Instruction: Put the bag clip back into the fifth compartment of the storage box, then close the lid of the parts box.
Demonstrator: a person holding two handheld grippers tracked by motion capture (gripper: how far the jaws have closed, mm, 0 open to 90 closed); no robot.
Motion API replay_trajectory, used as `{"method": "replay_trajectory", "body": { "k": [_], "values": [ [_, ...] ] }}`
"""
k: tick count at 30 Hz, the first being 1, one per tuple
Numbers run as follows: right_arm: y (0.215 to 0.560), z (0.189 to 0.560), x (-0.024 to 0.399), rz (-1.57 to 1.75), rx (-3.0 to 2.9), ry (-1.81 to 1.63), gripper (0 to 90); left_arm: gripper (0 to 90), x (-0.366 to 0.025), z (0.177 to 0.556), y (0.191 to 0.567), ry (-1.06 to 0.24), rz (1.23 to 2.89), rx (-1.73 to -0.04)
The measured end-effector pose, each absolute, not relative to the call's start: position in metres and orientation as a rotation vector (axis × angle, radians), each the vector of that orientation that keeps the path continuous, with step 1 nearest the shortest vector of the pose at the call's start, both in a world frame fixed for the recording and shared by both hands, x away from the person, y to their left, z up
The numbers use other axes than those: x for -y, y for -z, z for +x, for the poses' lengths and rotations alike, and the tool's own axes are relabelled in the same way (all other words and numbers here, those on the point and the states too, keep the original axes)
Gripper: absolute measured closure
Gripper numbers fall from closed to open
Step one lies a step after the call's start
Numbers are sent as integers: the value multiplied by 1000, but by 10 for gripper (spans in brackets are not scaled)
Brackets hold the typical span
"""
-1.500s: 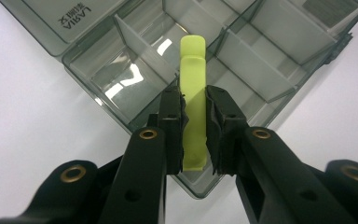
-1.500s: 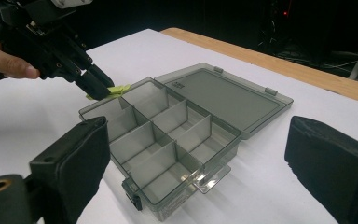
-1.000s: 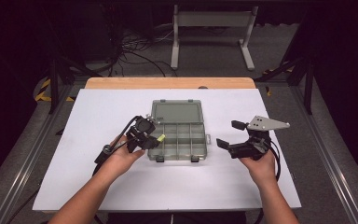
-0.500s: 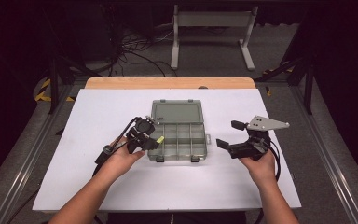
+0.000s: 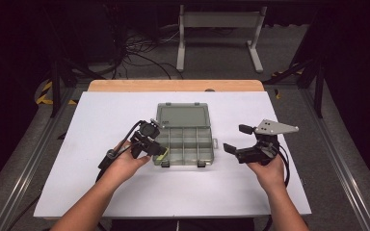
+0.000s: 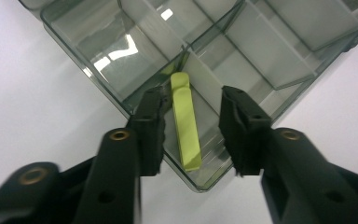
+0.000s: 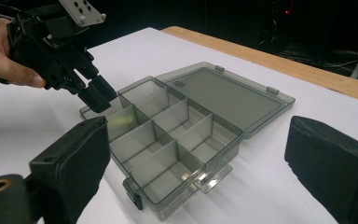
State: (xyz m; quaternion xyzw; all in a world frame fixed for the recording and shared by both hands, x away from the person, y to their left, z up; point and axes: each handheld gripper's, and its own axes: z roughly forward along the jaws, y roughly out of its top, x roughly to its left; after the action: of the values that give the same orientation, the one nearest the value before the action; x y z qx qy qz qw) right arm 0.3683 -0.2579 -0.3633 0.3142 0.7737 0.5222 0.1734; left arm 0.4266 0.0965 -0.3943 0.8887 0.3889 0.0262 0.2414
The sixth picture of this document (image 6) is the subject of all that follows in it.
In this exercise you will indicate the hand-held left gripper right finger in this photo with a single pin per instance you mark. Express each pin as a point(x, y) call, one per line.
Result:
point(292, 174)

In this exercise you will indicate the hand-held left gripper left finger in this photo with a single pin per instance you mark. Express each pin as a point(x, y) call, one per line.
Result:
point(118, 174)

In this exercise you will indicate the yellow-green stick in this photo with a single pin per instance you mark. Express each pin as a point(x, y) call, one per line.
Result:
point(185, 124)

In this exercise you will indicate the clear grey compartment box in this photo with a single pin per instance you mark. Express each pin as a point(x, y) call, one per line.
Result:
point(261, 56)

